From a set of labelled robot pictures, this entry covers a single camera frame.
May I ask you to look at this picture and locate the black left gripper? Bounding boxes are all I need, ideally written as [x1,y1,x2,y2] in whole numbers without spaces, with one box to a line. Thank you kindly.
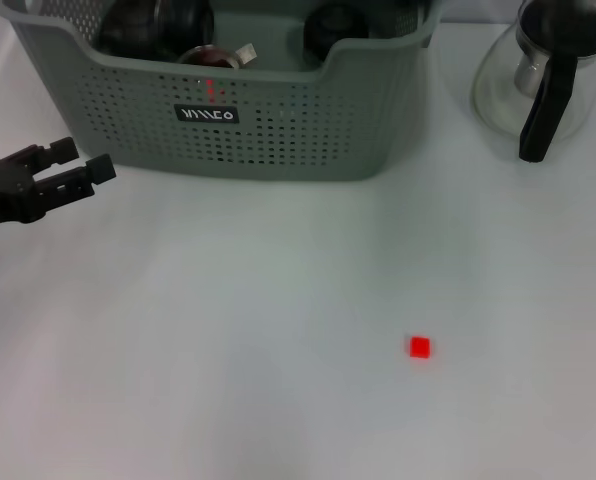
[0,137,118,234]

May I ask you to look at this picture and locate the orange-red brick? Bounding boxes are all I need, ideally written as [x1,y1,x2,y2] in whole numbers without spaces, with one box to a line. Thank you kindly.
[183,46,233,101]

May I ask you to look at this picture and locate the glass teacup black base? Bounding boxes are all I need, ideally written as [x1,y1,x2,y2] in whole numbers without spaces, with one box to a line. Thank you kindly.
[97,0,164,59]
[302,2,372,69]
[176,43,245,69]
[152,0,215,64]

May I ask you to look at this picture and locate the red square brick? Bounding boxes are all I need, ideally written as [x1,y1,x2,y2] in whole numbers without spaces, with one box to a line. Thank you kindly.
[408,335,433,359]

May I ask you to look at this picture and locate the grey perforated storage bin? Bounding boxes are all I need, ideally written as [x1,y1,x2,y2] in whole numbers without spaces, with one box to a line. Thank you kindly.
[7,0,444,182]

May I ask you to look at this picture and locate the glass teapot black handle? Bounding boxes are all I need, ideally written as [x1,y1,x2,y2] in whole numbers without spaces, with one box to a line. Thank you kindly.
[470,0,596,164]

